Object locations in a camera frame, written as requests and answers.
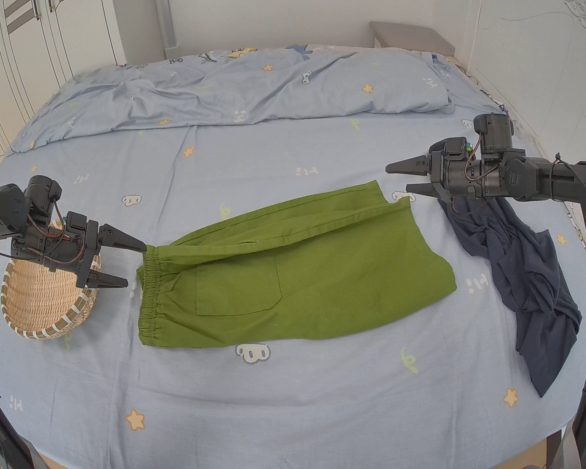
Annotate pale blue quilt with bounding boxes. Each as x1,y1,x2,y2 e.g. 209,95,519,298
5,44,457,157

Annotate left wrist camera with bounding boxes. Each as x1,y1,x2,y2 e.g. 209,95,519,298
64,211,88,235

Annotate bed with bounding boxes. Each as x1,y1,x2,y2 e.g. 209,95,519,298
0,0,586,469

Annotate green shorts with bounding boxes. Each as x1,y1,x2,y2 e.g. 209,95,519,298
137,180,457,349

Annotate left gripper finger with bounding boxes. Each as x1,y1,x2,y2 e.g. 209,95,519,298
89,269,129,290
100,223,147,254

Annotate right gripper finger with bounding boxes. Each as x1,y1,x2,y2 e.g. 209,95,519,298
386,154,431,177
406,182,444,200

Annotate dark blue garment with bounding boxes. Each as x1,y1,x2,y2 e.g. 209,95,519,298
437,196,583,398

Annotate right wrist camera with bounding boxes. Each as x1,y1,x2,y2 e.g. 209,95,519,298
441,137,471,160

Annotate round woven basket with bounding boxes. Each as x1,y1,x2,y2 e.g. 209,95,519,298
0,220,102,342

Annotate white wardrobe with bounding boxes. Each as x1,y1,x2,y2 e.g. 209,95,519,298
0,0,128,162

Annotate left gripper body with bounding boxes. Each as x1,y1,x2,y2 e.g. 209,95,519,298
41,220,103,289

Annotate grey wall pipe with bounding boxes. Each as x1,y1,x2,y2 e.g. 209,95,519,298
149,0,178,50

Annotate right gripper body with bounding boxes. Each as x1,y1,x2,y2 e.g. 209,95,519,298
427,150,507,200

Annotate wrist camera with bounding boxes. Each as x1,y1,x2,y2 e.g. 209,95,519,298
441,137,471,160
64,211,88,235

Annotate grey bedside table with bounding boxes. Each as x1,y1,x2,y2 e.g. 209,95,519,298
369,21,456,57

